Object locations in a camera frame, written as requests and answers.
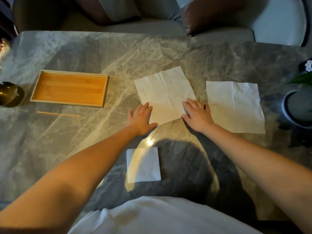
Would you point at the shallow wooden tray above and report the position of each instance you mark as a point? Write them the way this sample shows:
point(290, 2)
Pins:
point(70, 88)

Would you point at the person's right hand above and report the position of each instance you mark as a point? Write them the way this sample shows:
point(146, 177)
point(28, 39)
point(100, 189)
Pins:
point(199, 118)

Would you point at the grey ribbed plant pot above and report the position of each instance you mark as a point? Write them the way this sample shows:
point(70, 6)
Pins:
point(298, 108)

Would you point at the person's right middle finger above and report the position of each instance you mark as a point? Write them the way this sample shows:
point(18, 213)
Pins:
point(193, 103)

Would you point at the small folded white napkin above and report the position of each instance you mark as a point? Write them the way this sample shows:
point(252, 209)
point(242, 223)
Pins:
point(143, 165)

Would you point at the person's right thumb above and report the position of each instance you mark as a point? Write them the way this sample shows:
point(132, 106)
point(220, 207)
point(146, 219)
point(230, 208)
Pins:
point(186, 117)

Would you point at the dark brown cushion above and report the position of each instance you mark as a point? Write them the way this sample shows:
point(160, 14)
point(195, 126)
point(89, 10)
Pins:
point(93, 10)

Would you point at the person's left little finger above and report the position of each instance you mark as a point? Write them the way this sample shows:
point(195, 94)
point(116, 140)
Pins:
point(130, 115)

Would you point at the person's left hand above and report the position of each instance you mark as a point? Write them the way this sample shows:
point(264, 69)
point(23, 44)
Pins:
point(140, 120)

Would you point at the person's left thumb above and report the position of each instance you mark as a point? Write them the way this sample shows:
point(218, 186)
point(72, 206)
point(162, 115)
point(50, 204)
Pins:
point(152, 125)

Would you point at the white upholstered chair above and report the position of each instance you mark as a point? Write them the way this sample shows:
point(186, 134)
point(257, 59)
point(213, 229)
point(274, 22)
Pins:
point(277, 19)

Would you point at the person's left middle finger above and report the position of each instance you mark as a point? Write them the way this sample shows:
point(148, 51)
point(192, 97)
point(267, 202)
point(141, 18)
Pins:
point(144, 107)

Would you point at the dark pot with white flower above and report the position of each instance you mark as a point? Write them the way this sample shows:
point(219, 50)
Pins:
point(306, 65)

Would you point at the person's left forearm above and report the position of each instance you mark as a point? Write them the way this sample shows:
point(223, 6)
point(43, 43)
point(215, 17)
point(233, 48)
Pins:
point(73, 173)

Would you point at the green plant leaf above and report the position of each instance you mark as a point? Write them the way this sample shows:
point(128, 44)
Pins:
point(302, 79)

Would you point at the person's white shirt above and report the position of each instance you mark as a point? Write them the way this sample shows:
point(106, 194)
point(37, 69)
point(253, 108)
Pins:
point(160, 216)

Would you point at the beige upholstered chair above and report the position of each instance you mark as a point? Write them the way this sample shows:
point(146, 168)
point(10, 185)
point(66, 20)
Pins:
point(146, 27)

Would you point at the brown leather cushion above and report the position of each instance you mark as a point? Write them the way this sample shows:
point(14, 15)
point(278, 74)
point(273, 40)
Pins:
point(209, 14)

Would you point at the brass vase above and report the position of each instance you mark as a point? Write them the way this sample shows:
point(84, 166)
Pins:
point(9, 94)

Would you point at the person's right forearm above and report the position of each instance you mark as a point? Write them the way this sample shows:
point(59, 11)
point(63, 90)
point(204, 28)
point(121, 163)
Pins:
point(263, 165)

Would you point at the grey cushion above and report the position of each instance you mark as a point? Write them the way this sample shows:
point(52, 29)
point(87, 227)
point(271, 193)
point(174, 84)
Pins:
point(119, 8)

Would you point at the person's right little finger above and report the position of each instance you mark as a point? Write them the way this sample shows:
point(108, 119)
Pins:
point(207, 108)

